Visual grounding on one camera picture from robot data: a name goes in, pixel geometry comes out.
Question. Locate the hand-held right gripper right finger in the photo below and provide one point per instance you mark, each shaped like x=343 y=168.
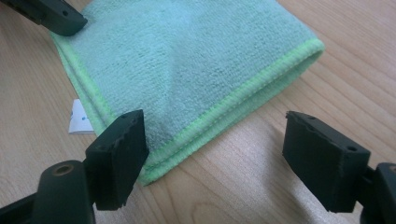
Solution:
x=327 y=161

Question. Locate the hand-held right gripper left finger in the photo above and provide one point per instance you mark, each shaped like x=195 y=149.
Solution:
x=120 y=161

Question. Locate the green microfibre cloth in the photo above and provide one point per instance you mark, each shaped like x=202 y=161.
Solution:
x=186 y=62

